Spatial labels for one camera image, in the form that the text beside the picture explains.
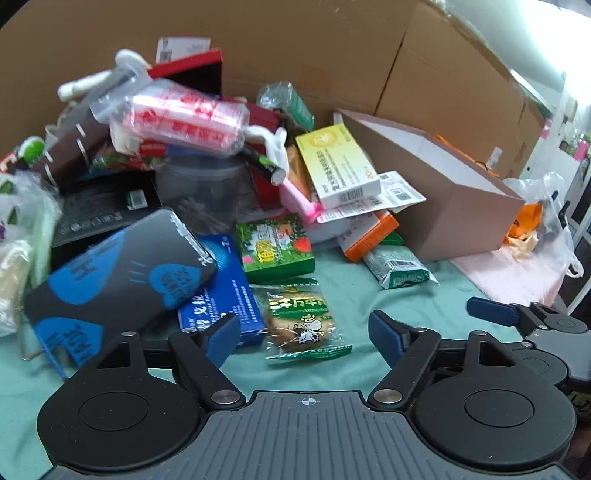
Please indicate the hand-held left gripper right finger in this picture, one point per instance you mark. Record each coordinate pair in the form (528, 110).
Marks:
(385, 337)

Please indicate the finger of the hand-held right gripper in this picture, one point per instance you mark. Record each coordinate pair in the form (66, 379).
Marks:
(491, 311)

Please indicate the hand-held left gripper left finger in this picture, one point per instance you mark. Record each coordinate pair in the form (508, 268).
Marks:
(221, 339)

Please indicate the green cow snack packet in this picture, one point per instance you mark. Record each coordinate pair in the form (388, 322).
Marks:
(300, 318)

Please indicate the teal cloth covered desktop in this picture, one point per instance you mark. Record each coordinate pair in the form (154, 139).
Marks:
(346, 300)

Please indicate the pink cloth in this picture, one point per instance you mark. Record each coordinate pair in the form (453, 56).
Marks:
(517, 277)

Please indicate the blue cardboard box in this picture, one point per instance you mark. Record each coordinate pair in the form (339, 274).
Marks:
(231, 290)

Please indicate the green tissue packet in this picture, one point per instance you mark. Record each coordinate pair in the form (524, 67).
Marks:
(401, 270)

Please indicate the orange bag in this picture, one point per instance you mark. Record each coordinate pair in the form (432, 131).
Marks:
(524, 224)

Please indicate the orange cardboard box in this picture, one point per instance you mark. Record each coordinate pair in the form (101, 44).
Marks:
(369, 235)

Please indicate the green printed box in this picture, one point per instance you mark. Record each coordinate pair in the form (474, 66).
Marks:
(274, 249)

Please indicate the white plastic bag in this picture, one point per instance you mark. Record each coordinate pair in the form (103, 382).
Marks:
(554, 217)

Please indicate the blue black phone case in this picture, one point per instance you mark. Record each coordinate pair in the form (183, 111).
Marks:
(115, 286)

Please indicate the open brown cardboard box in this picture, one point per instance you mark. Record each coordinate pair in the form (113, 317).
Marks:
(438, 198)

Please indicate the white barcode slip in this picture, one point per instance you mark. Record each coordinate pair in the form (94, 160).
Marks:
(397, 191)

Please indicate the clear round plastic container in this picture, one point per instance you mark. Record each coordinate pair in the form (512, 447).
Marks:
(203, 194)

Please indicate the pink razor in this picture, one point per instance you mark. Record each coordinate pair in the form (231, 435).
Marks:
(300, 203)

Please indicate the black flat package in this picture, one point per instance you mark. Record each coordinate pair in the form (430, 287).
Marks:
(101, 212)

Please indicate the yellow white medicine box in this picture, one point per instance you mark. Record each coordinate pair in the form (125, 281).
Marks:
(337, 166)

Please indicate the black pen green label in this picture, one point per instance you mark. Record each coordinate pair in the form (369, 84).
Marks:
(263, 164)

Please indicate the white cotton glove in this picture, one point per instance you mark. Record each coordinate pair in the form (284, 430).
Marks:
(92, 81)
(274, 147)

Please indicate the red green snack packet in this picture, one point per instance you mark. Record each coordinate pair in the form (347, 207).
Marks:
(120, 164)

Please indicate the bag of cotton swabs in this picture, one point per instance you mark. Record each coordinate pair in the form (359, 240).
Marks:
(23, 240)

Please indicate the dark red box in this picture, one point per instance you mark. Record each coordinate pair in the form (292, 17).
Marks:
(263, 120)

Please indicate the zip bag red white packets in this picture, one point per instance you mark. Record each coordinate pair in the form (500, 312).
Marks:
(184, 117)

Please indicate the brown striped bar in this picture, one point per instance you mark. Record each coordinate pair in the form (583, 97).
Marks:
(74, 147)

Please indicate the green white round toy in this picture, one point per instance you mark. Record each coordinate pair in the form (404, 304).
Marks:
(32, 148)

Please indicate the red flat box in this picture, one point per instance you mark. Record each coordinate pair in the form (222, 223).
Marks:
(194, 71)

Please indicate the white shipping label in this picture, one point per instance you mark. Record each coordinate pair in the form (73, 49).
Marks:
(182, 48)

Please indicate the large brown cardboard box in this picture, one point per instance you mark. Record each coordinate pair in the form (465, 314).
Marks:
(323, 46)

